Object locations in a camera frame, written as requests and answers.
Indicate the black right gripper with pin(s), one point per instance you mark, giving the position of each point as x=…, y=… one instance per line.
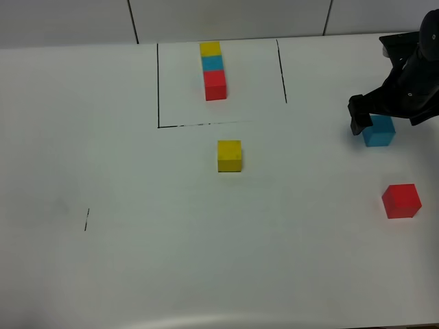
x=409, y=92

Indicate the black grey right arm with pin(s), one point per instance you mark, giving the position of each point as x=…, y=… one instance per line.
x=428, y=36

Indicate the red template cube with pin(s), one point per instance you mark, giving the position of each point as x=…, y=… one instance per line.
x=215, y=87

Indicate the blue template cube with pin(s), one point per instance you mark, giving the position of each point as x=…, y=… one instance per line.
x=212, y=63

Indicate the yellow template cube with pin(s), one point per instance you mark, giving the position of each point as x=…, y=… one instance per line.
x=210, y=49

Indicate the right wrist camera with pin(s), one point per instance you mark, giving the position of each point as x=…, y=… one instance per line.
x=397, y=46

